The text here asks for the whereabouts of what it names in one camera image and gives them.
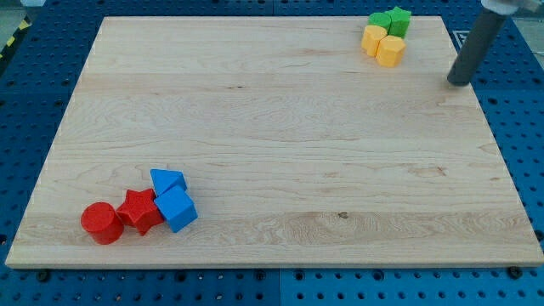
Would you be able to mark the yellow heart block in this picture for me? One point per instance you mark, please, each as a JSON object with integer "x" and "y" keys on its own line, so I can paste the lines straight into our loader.
{"x": 372, "y": 36}

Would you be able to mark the green star block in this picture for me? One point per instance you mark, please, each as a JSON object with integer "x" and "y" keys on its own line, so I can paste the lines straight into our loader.
{"x": 400, "y": 21}

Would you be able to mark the light wooden board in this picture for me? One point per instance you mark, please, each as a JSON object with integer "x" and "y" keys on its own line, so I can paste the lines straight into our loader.
{"x": 298, "y": 149}

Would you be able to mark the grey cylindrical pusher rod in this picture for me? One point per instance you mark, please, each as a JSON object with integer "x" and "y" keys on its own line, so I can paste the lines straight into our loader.
{"x": 475, "y": 48}

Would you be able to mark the yellow hexagon block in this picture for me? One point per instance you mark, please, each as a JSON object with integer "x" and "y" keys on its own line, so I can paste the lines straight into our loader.
{"x": 390, "y": 51}

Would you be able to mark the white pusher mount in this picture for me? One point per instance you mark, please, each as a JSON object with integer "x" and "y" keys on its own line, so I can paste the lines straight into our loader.
{"x": 508, "y": 7}

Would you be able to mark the red cylinder block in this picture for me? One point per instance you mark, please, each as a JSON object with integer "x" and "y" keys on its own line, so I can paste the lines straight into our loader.
{"x": 100, "y": 221}

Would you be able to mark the blue cube block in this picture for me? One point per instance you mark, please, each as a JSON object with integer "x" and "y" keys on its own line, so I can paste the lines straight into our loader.
{"x": 178, "y": 209}

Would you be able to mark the red star block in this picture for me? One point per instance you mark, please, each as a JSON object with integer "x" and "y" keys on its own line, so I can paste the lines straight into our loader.
{"x": 140, "y": 211}

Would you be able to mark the blue triangle block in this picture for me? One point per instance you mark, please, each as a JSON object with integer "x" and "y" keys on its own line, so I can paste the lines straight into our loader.
{"x": 163, "y": 180}

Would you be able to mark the green cylinder block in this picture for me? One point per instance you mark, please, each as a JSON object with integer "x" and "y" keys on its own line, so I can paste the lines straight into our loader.
{"x": 380, "y": 19}

